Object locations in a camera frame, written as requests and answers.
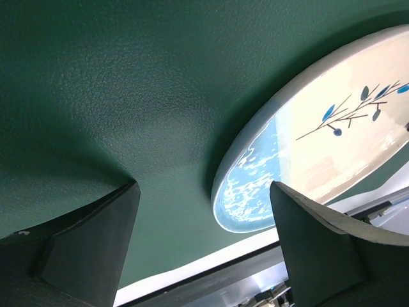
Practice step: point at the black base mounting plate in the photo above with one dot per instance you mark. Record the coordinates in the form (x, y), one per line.
(230, 284)

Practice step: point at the dark green placemat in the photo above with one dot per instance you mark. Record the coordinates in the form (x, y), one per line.
(95, 94)

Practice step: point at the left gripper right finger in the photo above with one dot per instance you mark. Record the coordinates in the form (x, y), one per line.
(335, 260)

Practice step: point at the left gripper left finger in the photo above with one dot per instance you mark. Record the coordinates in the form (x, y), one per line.
(73, 260)

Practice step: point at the cream and blue plate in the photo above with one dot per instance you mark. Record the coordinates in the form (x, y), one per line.
(329, 128)

